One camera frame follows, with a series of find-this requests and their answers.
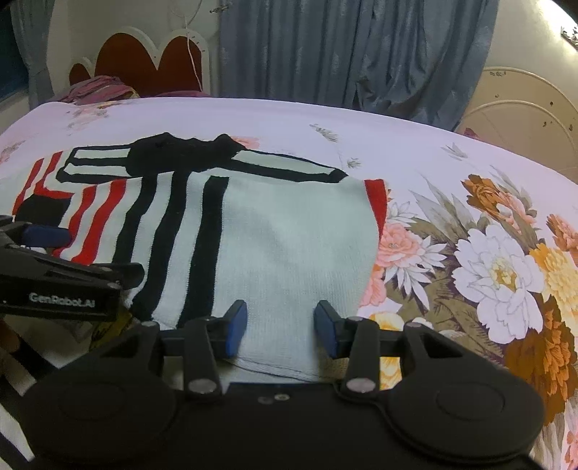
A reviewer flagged wide blue-grey curtain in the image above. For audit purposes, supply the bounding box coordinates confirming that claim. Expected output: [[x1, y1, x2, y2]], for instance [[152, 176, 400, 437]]
[[219, 0, 500, 133]]

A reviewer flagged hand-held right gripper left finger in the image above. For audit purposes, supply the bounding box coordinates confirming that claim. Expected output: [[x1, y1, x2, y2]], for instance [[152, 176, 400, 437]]
[[104, 299, 249, 401]]

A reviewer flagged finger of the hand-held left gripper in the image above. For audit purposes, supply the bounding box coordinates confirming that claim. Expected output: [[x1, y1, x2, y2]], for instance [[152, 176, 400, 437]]
[[0, 216, 74, 250], [0, 245, 146, 291]]

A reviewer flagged cream arched headboard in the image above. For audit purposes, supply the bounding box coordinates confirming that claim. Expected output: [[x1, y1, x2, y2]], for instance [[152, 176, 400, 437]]
[[454, 67, 578, 155]]

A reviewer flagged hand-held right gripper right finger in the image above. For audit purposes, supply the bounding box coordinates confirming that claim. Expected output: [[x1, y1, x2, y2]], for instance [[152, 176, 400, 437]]
[[314, 300, 470, 402]]

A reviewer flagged floral bed sheet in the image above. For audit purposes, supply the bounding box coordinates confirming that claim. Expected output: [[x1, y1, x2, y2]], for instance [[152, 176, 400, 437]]
[[0, 97, 578, 470]]

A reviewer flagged narrow blue-grey curtain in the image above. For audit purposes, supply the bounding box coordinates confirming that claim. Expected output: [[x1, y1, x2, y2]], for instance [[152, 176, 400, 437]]
[[10, 0, 57, 109]]

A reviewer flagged black and white striped cloth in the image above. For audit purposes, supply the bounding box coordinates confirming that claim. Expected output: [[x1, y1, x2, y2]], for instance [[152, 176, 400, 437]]
[[0, 316, 60, 470]]

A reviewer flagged window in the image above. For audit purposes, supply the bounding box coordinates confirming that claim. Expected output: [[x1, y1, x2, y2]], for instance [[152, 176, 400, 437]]
[[0, 0, 30, 103]]

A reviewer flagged white hanging cord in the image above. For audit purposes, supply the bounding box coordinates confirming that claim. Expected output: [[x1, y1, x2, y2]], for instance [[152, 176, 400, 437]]
[[182, 0, 236, 92]]

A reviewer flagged purple striped blanket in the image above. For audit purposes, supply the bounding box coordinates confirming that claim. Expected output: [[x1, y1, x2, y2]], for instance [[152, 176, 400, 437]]
[[49, 74, 142, 106]]

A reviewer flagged red headboard with white frame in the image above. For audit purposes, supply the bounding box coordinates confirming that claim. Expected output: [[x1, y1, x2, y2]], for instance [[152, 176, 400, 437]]
[[68, 26, 213, 98]]

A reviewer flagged striped knit sweater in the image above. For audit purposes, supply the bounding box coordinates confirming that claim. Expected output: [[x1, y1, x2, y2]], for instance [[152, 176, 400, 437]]
[[13, 132, 389, 381]]

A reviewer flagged magenta pillow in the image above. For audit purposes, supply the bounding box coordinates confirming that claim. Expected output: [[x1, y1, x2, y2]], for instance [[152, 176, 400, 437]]
[[140, 89, 211, 99]]

